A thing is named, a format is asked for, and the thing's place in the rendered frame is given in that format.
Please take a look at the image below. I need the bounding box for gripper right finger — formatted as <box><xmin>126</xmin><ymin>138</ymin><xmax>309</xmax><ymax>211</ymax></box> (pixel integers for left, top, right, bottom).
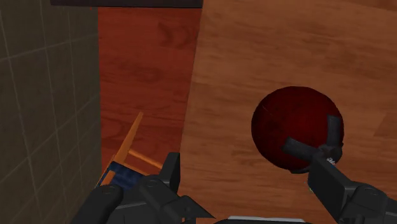
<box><xmin>307</xmin><ymin>153</ymin><xmax>397</xmax><ymax>224</ymax></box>

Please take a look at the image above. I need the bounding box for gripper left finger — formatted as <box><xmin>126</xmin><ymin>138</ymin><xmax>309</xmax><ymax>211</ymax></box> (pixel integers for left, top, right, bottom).
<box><xmin>70</xmin><ymin>151</ymin><xmax>216</xmax><ymax>224</ymax></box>

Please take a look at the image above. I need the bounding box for orange wooden chair blue seat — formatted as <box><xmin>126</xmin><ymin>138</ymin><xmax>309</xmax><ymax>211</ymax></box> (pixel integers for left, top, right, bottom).
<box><xmin>95</xmin><ymin>111</ymin><xmax>164</xmax><ymax>191</ymax></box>

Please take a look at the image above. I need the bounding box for dark red ball grey stalk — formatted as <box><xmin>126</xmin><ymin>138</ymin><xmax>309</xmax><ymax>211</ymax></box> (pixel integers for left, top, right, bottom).
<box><xmin>251</xmin><ymin>85</ymin><xmax>345</xmax><ymax>175</ymax></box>

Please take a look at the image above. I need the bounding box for brown wooden table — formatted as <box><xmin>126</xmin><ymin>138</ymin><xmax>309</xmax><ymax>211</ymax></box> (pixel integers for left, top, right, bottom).
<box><xmin>177</xmin><ymin>0</ymin><xmax>397</xmax><ymax>224</ymax></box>

